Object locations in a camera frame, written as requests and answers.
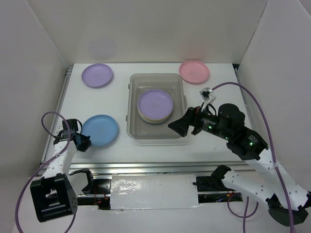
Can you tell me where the pink plate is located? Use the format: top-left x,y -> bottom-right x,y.
179,60 -> 210,84

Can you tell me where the cream plate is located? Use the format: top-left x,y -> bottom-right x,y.
138,111 -> 173,121

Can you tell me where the aluminium frame rail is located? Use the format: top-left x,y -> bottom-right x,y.
69,162 -> 252,176

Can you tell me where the blue plate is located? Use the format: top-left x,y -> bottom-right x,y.
82,115 -> 119,147

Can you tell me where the orange plate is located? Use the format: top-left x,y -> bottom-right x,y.
141,117 -> 169,122

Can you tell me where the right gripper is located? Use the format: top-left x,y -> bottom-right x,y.
168,101 -> 231,139

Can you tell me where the white watermelon pattern plate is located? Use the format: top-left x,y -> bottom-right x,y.
145,121 -> 166,126

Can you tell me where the purple plate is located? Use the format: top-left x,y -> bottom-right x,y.
81,64 -> 113,88
137,89 -> 173,120

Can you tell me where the clear grey plastic bin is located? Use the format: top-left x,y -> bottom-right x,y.
127,73 -> 187,140

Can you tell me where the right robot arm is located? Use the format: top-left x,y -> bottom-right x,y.
168,103 -> 311,226

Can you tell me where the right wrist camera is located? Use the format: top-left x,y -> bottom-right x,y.
199,87 -> 216,112

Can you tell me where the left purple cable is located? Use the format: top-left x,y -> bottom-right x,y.
14,111 -> 77,233

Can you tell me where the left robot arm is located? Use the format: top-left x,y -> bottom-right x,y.
30,119 -> 91,222

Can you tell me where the white foil-taped panel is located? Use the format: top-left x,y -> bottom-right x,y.
110,174 -> 199,210

